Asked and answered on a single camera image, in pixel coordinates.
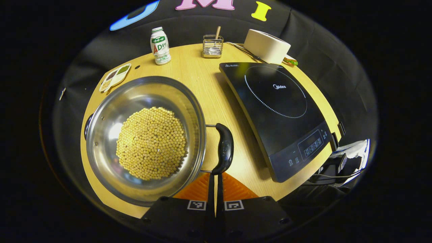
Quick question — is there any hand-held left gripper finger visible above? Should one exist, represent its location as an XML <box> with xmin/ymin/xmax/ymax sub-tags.
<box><xmin>216</xmin><ymin>172</ymin><xmax>292</xmax><ymax>243</ymax></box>
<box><xmin>140</xmin><ymin>172</ymin><xmax>216</xmax><ymax>243</ymax></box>

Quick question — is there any black induction cooktop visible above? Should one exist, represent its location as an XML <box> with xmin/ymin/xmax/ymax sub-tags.
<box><xmin>219</xmin><ymin>62</ymin><xmax>333</xmax><ymax>183</ymax></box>

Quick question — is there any stainless steel pot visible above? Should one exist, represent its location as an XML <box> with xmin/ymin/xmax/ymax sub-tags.
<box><xmin>84</xmin><ymin>76</ymin><xmax>234</xmax><ymax>207</ymax></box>

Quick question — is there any pile of yellow soybeans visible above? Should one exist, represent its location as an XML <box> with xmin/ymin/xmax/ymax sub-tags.
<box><xmin>116</xmin><ymin>107</ymin><xmax>188</xmax><ymax>181</ymax></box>

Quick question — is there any white cloth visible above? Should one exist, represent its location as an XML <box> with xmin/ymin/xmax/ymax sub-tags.
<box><xmin>332</xmin><ymin>139</ymin><xmax>371</xmax><ymax>186</ymax></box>

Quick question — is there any white divided bean dish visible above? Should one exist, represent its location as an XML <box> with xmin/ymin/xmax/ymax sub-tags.
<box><xmin>99</xmin><ymin>63</ymin><xmax>132</xmax><ymax>93</ymax></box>

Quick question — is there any white toaster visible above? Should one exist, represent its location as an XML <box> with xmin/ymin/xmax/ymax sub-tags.
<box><xmin>243</xmin><ymin>29</ymin><xmax>291</xmax><ymax>64</ymax></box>

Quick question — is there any white drink bottle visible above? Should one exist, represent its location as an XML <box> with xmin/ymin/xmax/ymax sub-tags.
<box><xmin>150</xmin><ymin>27</ymin><xmax>171</xmax><ymax>65</ymax></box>

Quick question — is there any black backdrop cloth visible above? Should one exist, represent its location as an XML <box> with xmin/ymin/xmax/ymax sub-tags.
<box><xmin>51</xmin><ymin>0</ymin><xmax>378</xmax><ymax>216</ymax></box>

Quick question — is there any black toaster cable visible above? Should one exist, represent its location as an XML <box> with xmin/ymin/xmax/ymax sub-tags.
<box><xmin>225</xmin><ymin>42</ymin><xmax>267</xmax><ymax>63</ymax></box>

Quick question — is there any wire mesh basket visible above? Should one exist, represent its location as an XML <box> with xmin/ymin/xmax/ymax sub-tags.
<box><xmin>202</xmin><ymin>35</ymin><xmax>224</xmax><ymax>58</ymax></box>

